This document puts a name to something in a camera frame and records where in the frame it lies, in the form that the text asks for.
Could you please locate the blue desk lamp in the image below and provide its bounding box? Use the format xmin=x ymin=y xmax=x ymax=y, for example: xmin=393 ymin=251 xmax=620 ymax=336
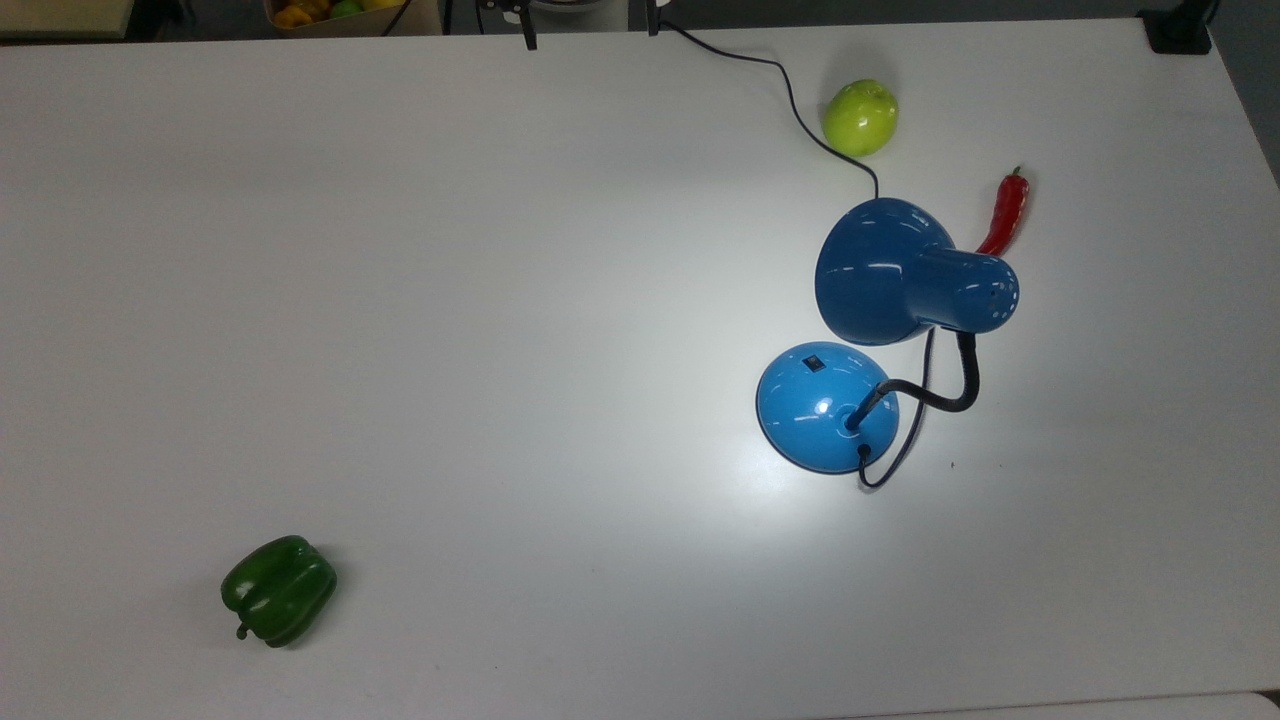
xmin=755 ymin=197 xmax=1021 ymax=476

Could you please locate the green apple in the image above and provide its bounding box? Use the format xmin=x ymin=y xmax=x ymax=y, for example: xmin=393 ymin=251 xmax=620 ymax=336
xmin=822 ymin=79 xmax=899 ymax=158

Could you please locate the red chili pepper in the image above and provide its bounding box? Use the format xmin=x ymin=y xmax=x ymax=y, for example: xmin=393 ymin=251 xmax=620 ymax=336
xmin=975 ymin=166 xmax=1031 ymax=257

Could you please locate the green bell pepper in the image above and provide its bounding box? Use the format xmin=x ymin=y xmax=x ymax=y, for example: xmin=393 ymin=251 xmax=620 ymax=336
xmin=220 ymin=535 xmax=338 ymax=649

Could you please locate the cardboard box with fruit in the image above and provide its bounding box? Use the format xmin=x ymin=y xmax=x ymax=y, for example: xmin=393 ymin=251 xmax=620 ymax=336
xmin=262 ymin=0 xmax=443 ymax=38

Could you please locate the white adjacent table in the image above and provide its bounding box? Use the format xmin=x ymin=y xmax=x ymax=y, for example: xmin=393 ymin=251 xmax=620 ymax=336
xmin=820 ymin=690 xmax=1280 ymax=720

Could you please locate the beige board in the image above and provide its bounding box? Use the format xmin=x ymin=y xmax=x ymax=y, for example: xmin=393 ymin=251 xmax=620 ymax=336
xmin=0 ymin=0 xmax=136 ymax=41

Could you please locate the dark lamp power cable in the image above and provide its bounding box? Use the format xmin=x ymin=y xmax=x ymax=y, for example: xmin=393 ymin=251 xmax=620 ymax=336
xmin=655 ymin=15 xmax=938 ymax=491

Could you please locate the black camera stand clamp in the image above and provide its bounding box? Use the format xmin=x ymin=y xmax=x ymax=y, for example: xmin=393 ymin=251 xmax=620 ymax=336
xmin=1138 ymin=0 xmax=1217 ymax=56

